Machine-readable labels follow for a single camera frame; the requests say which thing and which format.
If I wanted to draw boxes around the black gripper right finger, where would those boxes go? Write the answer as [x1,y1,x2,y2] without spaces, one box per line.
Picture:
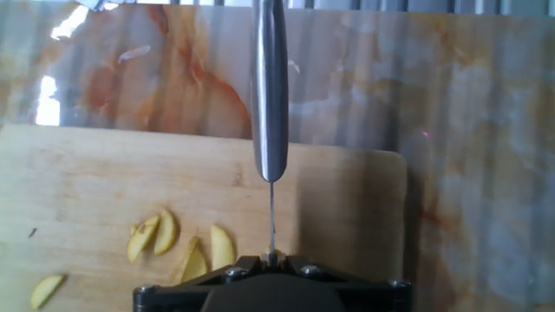
[274,255,311,270]

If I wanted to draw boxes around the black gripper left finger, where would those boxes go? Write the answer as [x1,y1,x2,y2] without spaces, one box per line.
[236,255,271,270]

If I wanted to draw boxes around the steel cleaver knife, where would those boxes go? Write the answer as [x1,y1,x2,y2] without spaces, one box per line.
[250,0,290,266]

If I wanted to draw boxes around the wooden cutting board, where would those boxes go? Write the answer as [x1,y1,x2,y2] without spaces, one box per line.
[0,124,408,312]

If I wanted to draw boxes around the orange marbled table mat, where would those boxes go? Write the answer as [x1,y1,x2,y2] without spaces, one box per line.
[0,0,555,312]

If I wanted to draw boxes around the stack of white papers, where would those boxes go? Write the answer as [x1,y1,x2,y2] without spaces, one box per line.
[76,0,121,12]

